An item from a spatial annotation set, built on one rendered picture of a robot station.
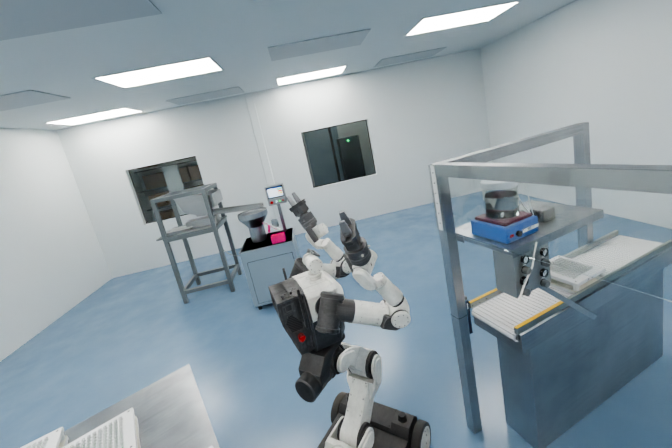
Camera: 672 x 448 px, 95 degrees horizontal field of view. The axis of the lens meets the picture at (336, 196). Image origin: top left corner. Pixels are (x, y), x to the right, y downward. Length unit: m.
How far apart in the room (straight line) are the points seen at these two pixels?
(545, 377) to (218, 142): 5.75
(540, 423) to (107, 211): 6.89
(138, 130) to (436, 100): 5.74
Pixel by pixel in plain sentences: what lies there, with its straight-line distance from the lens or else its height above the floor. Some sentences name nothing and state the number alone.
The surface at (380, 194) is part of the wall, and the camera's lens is 6.51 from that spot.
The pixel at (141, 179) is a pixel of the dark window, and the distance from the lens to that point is 6.97.
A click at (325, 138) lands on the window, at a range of 6.31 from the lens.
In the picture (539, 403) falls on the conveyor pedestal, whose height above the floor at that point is 0.30.
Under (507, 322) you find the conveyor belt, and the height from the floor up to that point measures 0.80.
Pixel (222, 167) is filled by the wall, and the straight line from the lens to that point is 6.36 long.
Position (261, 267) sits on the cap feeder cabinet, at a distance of 3.76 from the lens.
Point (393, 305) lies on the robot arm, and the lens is 1.32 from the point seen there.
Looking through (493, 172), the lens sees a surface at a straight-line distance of 1.34.
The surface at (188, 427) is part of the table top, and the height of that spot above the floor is 0.83.
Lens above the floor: 1.85
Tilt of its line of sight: 11 degrees down
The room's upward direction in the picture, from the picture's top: 12 degrees counter-clockwise
